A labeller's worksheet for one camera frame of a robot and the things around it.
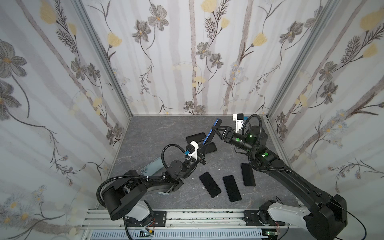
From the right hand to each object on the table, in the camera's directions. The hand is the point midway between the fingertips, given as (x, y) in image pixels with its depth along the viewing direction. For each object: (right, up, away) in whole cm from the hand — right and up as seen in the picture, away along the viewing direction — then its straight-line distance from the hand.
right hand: (214, 127), depth 65 cm
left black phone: (+1, -34, +19) cm, 39 cm away
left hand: (-4, -6, +5) cm, 8 cm away
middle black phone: (+13, -35, +18) cm, 42 cm away
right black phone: (+25, -30, +28) cm, 48 cm away
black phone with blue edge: (-2, -4, +1) cm, 5 cm away
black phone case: (-2, -10, +6) cm, 12 cm away
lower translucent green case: (-26, -37, +17) cm, 48 cm away
